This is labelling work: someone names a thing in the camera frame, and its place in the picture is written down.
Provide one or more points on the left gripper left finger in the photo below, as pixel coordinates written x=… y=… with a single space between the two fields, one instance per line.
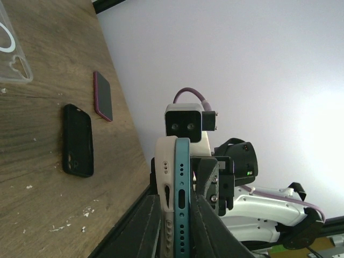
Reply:
x=139 y=236

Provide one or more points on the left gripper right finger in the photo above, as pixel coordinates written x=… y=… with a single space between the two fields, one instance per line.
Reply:
x=209 y=236

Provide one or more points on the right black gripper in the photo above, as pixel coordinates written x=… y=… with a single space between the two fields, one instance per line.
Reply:
x=213 y=178

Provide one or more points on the beige phone case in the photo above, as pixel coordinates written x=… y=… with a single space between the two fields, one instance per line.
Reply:
x=164 y=173

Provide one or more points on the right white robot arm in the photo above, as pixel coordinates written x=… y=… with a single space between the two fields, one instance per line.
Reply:
x=251 y=214

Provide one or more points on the black phone case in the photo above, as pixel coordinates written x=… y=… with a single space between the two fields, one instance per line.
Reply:
x=77 y=151

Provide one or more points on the clear magsafe phone case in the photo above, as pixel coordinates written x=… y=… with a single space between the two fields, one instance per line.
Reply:
x=14 y=65

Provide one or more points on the red-cased smartphone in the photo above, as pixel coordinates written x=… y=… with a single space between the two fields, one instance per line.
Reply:
x=102 y=95

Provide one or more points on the black aluminium frame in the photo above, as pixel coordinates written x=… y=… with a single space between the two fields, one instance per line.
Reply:
x=122 y=157

